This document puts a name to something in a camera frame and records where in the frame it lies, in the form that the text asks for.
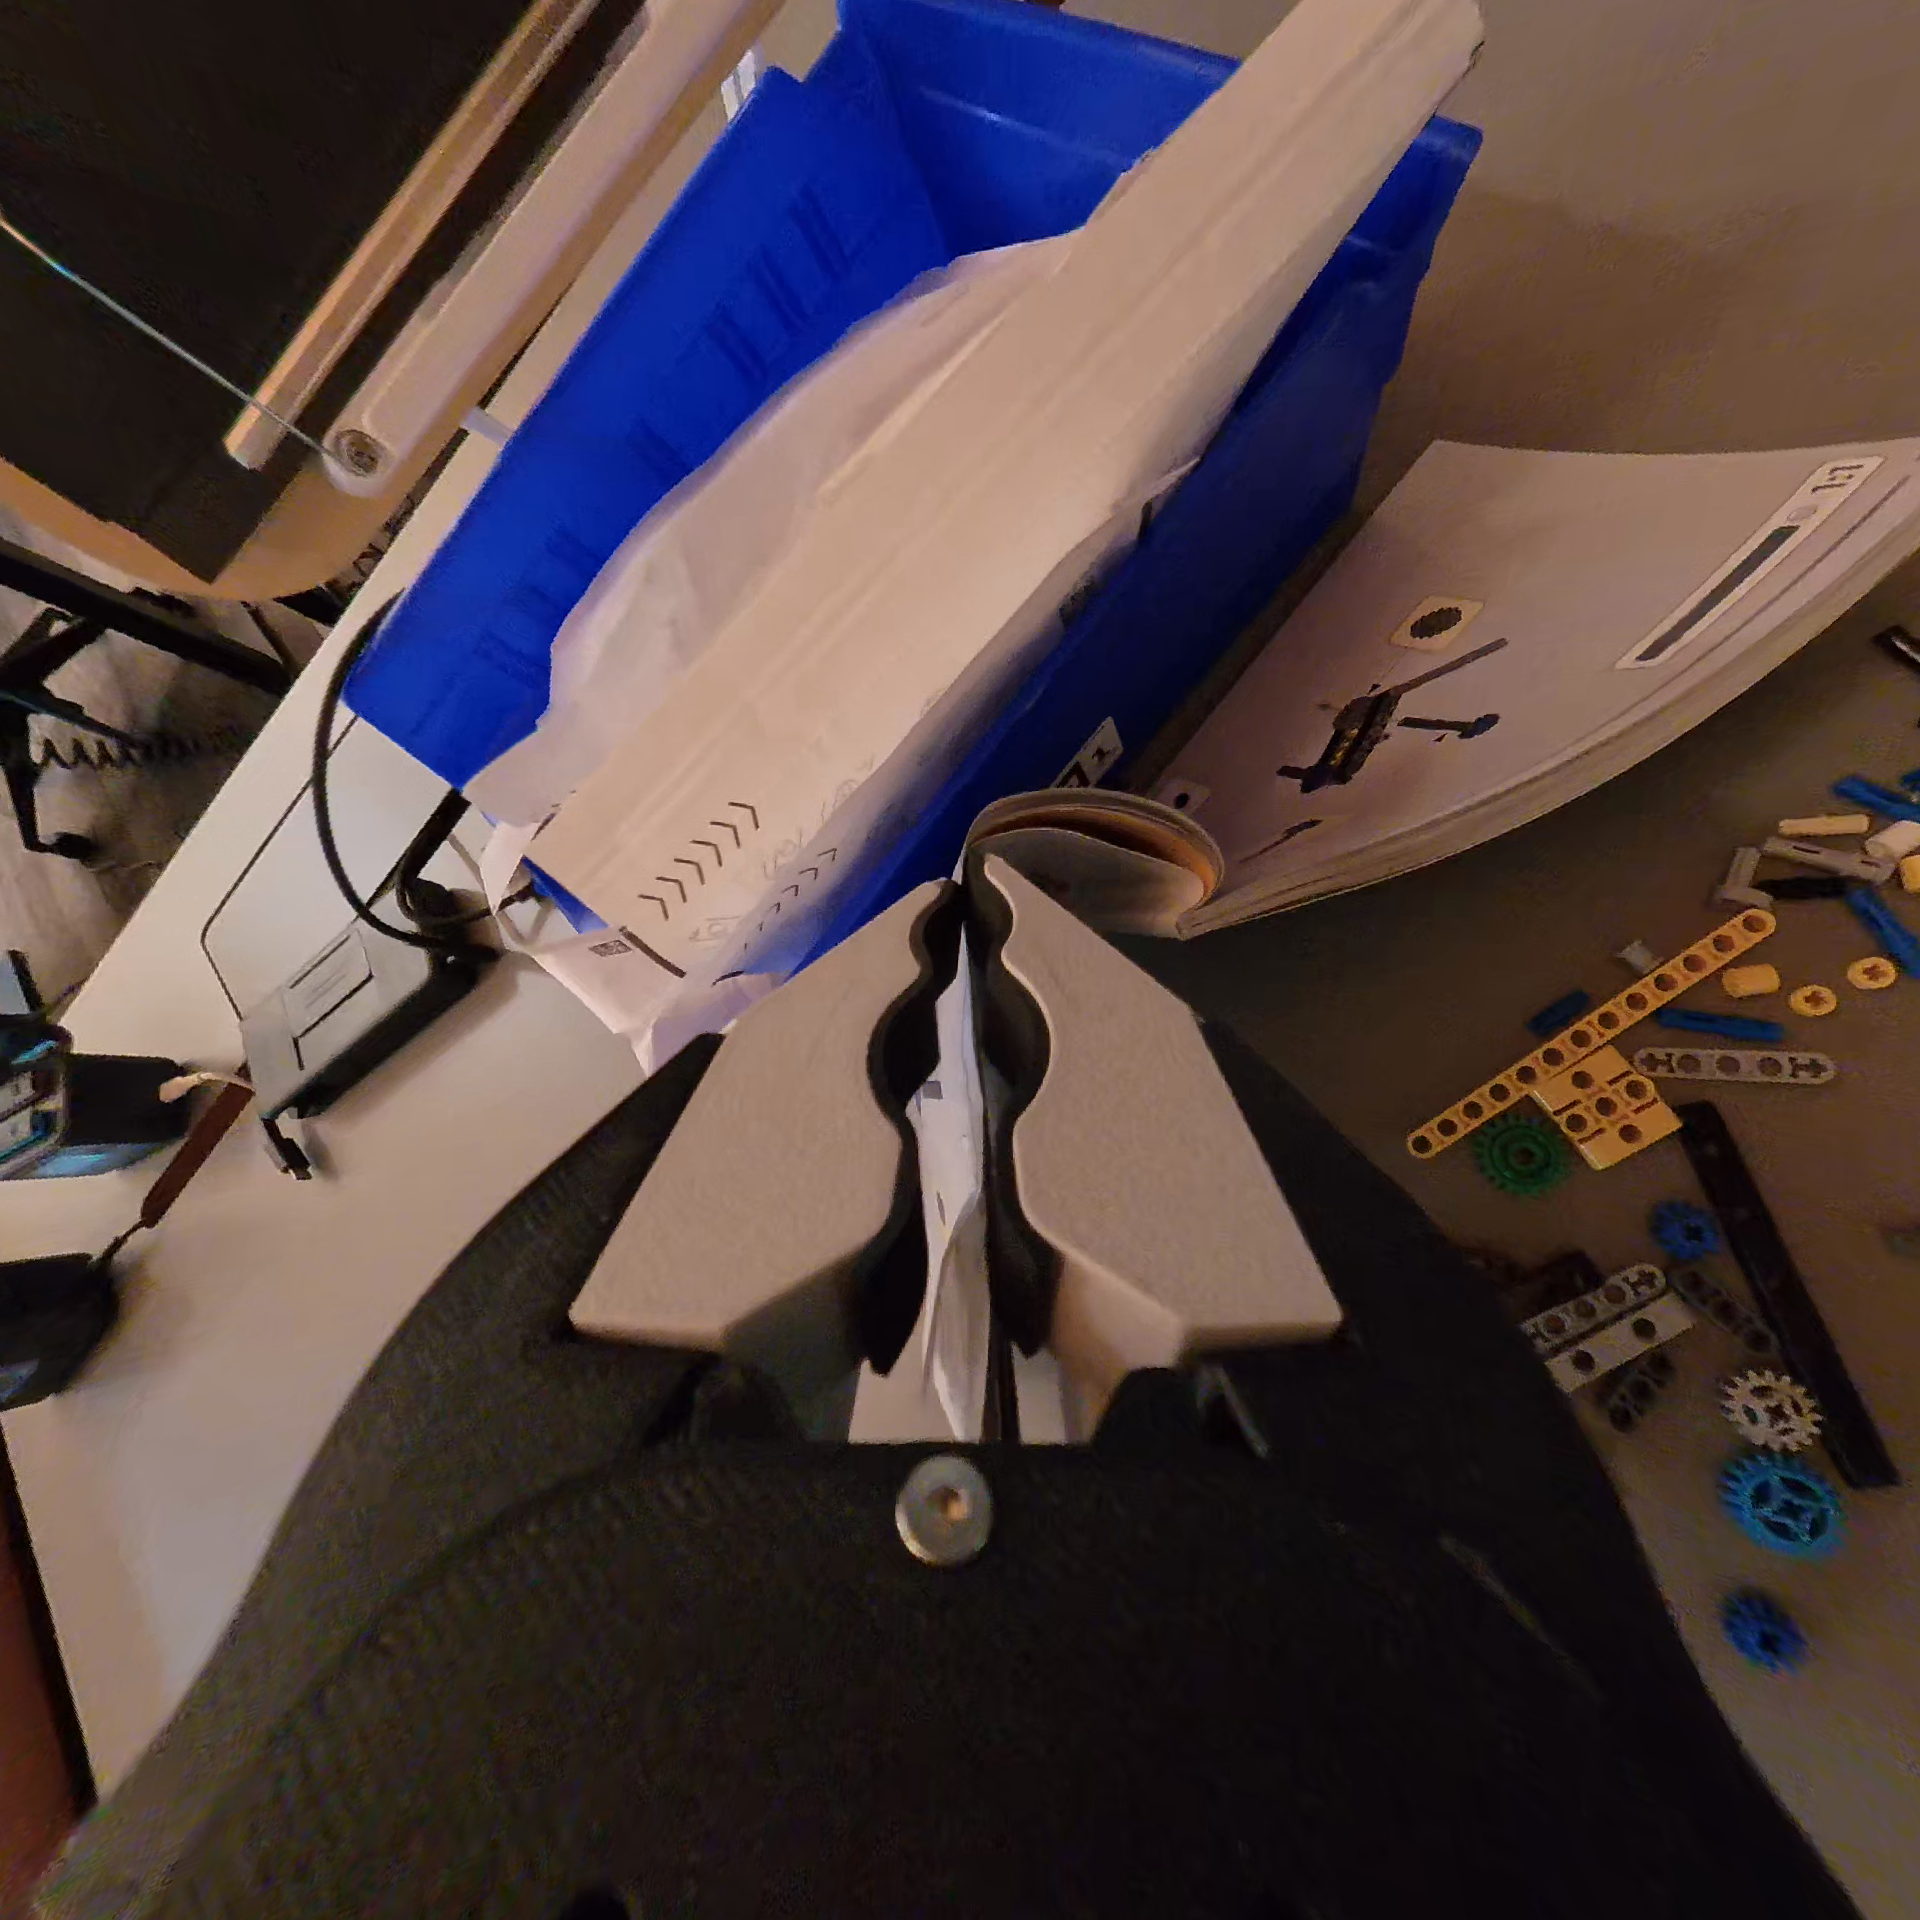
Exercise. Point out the small blue lego gear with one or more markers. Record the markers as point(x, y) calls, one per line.
point(1685, 1230)
point(1763, 1629)

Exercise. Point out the long blue lego connector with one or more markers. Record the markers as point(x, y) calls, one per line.
point(1717, 1027)

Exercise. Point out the large blue lego gear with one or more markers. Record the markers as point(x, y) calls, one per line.
point(1782, 1505)

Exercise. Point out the white metal desk frame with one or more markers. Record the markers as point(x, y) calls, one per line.
point(494, 254)

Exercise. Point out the crumpled white paper bag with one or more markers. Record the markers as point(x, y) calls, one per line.
point(721, 569)

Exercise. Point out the pile of small lego pins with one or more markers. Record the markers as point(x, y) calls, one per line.
point(1822, 857)

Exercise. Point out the long black lego beam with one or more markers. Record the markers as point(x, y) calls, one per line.
point(1769, 1275)

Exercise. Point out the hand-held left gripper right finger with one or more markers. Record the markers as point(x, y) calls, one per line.
point(1171, 1184)

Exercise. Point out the black power adapter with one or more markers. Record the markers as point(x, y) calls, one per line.
point(368, 1005)

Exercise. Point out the white arrow-print paper bag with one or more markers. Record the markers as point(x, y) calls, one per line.
point(1049, 495)

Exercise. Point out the yellow lego beam assembly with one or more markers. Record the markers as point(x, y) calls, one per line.
point(1611, 1103)

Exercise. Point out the green lego gear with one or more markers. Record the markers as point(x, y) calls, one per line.
point(1512, 1154)

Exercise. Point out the black battery charger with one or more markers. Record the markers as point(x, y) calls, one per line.
point(90, 1103)

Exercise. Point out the black board with tan edge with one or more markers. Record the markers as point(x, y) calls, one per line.
point(194, 195)

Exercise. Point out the light grey lego beam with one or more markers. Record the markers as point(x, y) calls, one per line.
point(1723, 1066)

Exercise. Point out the blue plastic bin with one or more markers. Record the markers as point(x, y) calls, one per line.
point(721, 359)

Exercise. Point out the lego instruction booklet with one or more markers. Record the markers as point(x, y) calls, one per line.
point(1546, 569)

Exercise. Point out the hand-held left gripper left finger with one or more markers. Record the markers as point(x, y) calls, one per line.
point(751, 1184)

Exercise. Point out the heap of grey lego beams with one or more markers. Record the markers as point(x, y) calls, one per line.
point(1605, 1319)

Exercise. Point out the small black device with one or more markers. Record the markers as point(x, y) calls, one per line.
point(53, 1329)

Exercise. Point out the black chair base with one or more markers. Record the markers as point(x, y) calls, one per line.
point(90, 630)

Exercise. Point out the pale grey lego gear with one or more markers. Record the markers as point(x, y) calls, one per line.
point(1769, 1411)

